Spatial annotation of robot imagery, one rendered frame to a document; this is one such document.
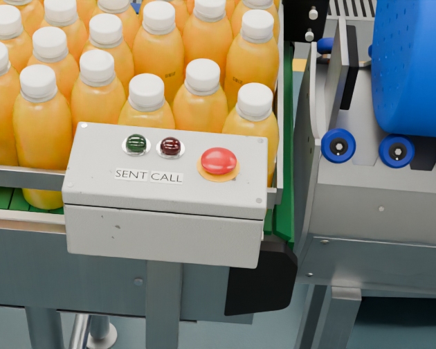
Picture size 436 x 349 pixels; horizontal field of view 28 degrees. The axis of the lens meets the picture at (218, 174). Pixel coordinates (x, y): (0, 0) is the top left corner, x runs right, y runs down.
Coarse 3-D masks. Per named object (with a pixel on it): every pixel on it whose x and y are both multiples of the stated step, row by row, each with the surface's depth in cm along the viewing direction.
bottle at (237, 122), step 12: (228, 120) 99; (240, 120) 98; (252, 120) 97; (264, 120) 98; (276, 120) 100; (228, 132) 99; (240, 132) 98; (252, 132) 98; (264, 132) 98; (276, 132) 99; (276, 144) 100
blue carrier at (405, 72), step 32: (384, 0) 115; (416, 0) 96; (384, 32) 113; (416, 32) 95; (384, 64) 111; (416, 64) 96; (384, 96) 110; (416, 96) 99; (384, 128) 109; (416, 128) 104
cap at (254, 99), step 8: (240, 88) 97; (248, 88) 97; (256, 88) 97; (264, 88) 97; (240, 96) 96; (248, 96) 96; (256, 96) 96; (264, 96) 97; (272, 96) 97; (240, 104) 96; (248, 104) 96; (256, 104) 96; (264, 104) 96; (248, 112) 97; (256, 112) 96; (264, 112) 97
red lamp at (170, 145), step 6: (168, 138) 88; (174, 138) 88; (162, 144) 88; (168, 144) 88; (174, 144) 88; (180, 144) 88; (162, 150) 88; (168, 150) 87; (174, 150) 87; (180, 150) 88
